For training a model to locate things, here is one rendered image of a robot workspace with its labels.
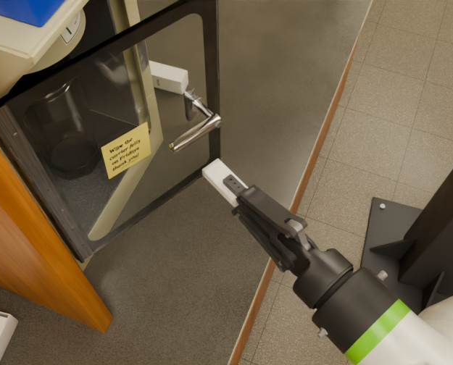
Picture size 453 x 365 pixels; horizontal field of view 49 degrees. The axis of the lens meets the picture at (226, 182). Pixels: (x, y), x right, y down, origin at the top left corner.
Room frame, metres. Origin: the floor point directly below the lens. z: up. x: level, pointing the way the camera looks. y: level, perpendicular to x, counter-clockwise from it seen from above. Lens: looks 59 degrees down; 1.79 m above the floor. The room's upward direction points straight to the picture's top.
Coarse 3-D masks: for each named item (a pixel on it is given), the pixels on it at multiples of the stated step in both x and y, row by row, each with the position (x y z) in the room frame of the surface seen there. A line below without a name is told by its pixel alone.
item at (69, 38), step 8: (80, 16) 0.54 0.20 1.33; (72, 24) 0.51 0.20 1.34; (80, 24) 0.52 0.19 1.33; (64, 32) 0.49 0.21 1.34; (72, 32) 0.50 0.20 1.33; (80, 32) 0.51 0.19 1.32; (56, 40) 0.48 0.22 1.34; (64, 40) 0.49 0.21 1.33; (72, 40) 0.49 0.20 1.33; (56, 48) 0.47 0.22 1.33; (64, 48) 0.48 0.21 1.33; (72, 48) 0.49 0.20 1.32; (48, 56) 0.46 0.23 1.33; (56, 56) 0.47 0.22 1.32; (64, 56) 0.47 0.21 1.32; (40, 64) 0.45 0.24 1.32; (48, 64) 0.46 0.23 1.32; (32, 72) 0.44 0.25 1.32
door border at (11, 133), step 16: (32, 80) 0.36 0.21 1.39; (0, 112) 0.33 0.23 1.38; (0, 128) 0.32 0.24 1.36; (16, 128) 0.33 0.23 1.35; (16, 144) 0.33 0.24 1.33; (16, 160) 0.32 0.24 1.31; (32, 160) 0.33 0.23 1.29; (32, 176) 0.32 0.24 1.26; (48, 176) 0.33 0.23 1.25; (48, 192) 0.33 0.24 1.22; (48, 208) 0.32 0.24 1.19; (64, 208) 0.33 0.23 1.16; (64, 224) 0.33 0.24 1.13; (80, 240) 0.33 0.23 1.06
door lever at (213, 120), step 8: (192, 104) 0.48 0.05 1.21; (200, 104) 0.49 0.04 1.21; (208, 112) 0.47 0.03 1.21; (208, 120) 0.45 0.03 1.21; (216, 120) 0.45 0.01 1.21; (192, 128) 0.44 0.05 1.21; (200, 128) 0.44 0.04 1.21; (208, 128) 0.44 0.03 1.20; (184, 136) 0.43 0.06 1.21; (192, 136) 0.43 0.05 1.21; (200, 136) 0.43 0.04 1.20; (176, 144) 0.41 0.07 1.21; (184, 144) 0.41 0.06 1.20; (176, 152) 0.40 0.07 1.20
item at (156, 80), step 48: (192, 0) 0.50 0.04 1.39; (96, 48) 0.41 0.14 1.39; (144, 48) 0.45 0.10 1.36; (192, 48) 0.49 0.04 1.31; (48, 96) 0.36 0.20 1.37; (96, 96) 0.40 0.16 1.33; (144, 96) 0.44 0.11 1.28; (192, 96) 0.49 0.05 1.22; (48, 144) 0.35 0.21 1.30; (96, 144) 0.38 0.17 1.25; (192, 144) 0.48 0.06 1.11; (96, 192) 0.37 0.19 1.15; (144, 192) 0.41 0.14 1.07; (96, 240) 0.35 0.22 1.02
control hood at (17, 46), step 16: (80, 0) 0.35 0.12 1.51; (0, 16) 0.32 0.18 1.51; (64, 16) 0.33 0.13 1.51; (0, 32) 0.30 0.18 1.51; (16, 32) 0.30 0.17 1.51; (32, 32) 0.30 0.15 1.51; (48, 32) 0.31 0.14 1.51; (0, 48) 0.29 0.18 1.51; (16, 48) 0.29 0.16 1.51; (32, 48) 0.29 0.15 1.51; (48, 48) 0.30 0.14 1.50; (0, 64) 0.29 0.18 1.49; (16, 64) 0.28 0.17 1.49; (32, 64) 0.28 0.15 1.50; (0, 80) 0.30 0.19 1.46
